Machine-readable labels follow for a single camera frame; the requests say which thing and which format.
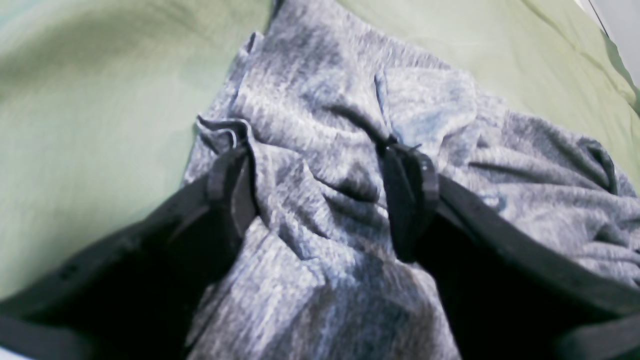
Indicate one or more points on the green table cloth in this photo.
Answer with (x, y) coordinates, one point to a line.
(99, 97)

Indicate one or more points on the grey T-shirt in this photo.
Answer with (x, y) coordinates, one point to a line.
(318, 278)

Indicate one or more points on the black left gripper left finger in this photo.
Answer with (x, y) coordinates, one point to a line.
(132, 295)

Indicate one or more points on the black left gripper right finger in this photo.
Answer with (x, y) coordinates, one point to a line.
(505, 296)

